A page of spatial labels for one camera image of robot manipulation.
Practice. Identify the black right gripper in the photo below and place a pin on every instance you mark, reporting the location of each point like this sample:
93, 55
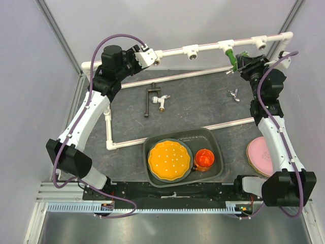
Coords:
244, 63

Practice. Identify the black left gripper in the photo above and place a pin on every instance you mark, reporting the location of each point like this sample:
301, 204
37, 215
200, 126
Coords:
130, 53

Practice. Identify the green plastic water faucet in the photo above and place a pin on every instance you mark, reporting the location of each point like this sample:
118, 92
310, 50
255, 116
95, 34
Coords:
233, 60

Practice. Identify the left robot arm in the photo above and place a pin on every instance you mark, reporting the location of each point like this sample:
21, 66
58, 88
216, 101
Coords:
66, 152

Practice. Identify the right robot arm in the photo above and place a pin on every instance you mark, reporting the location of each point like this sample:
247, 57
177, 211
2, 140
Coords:
290, 184

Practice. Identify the dark bronze faucet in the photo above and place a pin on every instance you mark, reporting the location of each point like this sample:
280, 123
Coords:
152, 89

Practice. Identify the chrome metal faucet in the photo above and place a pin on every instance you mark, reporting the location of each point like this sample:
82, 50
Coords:
234, 94

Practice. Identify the white plastic faucet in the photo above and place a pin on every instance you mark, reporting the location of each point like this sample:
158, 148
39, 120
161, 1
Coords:
161, 101

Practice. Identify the dark grey plastic tray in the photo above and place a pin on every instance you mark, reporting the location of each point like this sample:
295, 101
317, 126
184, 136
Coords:
193, 140

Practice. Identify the yellow dotted plate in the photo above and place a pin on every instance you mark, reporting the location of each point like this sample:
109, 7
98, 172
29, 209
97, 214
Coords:
169, 160

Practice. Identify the orange mug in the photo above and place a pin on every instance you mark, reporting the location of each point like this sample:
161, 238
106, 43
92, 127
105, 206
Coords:
203, 160

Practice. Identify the green plate under pink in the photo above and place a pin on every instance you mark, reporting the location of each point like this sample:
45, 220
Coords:
251, 164

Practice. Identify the grey plate under yellow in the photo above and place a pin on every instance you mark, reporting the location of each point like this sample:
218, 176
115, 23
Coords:
189, 165

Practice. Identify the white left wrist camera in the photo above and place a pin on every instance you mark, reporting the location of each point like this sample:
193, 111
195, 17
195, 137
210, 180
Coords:
146, 57

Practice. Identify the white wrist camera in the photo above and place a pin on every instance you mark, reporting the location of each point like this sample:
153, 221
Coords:
146, 57
283, 65

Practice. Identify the aluminium frame post right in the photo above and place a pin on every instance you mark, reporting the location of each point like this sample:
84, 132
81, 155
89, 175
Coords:
279, 46

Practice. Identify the aluminium frame post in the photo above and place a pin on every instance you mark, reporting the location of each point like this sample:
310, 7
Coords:
279, 46
59, 35

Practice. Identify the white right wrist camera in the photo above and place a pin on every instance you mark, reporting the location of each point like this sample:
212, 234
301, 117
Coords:
283, 65

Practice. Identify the white PVC pipe frame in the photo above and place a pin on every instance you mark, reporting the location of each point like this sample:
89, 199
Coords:
198, 99

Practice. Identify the aluminium frame post left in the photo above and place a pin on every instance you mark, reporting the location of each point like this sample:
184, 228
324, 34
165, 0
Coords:
59, 35

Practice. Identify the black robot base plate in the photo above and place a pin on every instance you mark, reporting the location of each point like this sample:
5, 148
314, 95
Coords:
136, 191

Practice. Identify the light blue cable duct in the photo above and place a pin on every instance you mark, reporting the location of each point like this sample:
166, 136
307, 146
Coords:
99, 208

